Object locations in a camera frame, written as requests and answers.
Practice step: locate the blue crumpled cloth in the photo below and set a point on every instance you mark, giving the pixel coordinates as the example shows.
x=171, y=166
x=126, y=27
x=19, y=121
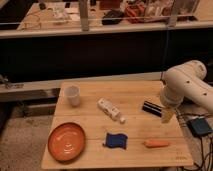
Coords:
x=116, y=140

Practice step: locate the wooden table board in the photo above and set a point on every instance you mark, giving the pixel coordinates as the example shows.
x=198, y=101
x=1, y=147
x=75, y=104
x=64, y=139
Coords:
x=139, y=126

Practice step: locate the black bag on bench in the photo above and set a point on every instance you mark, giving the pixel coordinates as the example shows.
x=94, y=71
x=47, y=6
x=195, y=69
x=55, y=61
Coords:
x=112, y=17

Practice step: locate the white plastic bottle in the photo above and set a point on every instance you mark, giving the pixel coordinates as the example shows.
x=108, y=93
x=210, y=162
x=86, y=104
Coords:
x=111, y=110

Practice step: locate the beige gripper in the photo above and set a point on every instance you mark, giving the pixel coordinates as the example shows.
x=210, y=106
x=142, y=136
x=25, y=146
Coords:
x=167, y=114

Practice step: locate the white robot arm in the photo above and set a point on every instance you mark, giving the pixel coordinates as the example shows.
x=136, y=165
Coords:
x=185, y=81

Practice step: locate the orange plate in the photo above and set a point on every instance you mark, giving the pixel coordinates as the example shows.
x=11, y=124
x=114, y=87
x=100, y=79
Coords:
x=66, y=142

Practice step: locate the black power adapter box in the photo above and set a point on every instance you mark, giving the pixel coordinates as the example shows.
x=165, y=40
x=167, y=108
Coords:
x=199, y=127

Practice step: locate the red object on bench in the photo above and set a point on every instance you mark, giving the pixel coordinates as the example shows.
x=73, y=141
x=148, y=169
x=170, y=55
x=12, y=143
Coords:
x=134, y=13

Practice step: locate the white ceramic cup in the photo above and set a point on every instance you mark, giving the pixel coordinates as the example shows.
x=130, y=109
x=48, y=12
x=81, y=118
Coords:
x=73, y=95

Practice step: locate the metal frame post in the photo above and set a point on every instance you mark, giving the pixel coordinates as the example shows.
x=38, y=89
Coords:
x=83, y=10

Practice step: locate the orange pepper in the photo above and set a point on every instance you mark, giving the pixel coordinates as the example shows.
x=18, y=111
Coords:
x=156, y=143

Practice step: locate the black striped box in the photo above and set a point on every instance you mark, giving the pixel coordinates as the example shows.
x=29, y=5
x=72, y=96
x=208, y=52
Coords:
x=152, y=108

